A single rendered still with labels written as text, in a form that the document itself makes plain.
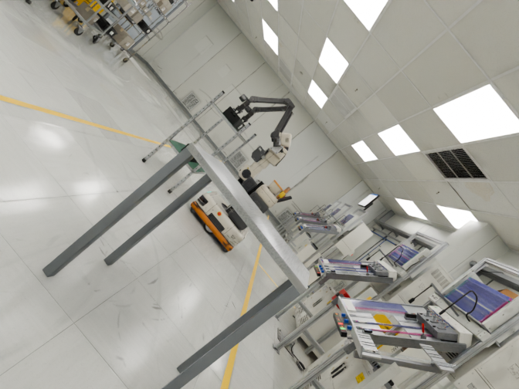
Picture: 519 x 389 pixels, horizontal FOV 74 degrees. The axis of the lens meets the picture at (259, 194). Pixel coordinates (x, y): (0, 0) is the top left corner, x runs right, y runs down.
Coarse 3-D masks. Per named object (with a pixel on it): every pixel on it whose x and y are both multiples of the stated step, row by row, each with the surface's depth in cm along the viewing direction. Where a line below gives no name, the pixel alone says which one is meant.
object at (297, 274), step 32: (192, 192) 176; (224, 192) 131; (96, 224) 138; (160, 224) 181; (256, 224) 129; (64, 256) 139; (288, 256) 141; (288, 288) 127; (256, 320) 124; (224, 352) 125
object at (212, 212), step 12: (216, 192) 423; (192, 204) 373; (204, 204) 375; (216, 204) 376; (204, 216) 373; (216, 216) 372; (216, 228) 373; (228, 228) 372; (228, 240) 373; (240, 240) 373
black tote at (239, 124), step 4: (228, 108) 369; (224, 112) 370; (228, 112) 370; (232, 112) 369; (228, 116) 370; (232, 116) 369; (236, 116) 369; (232, 120) 370; (236, 120) 369; (240, 120) 378; (232, 124) 370; (236, 124) 381; (240, 124) 394; (244, 124) 409; (236, 128) 397; (240, 128) 412
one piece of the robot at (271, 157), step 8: (272, 152) 388; (280, 152) 383; (264, 160) 391; (272, 160) 389; (280, 160) 391; (248, 168) 388; (256, 168) 388; (264, 168) 393; (240, 176) 389; (248, 176) 388
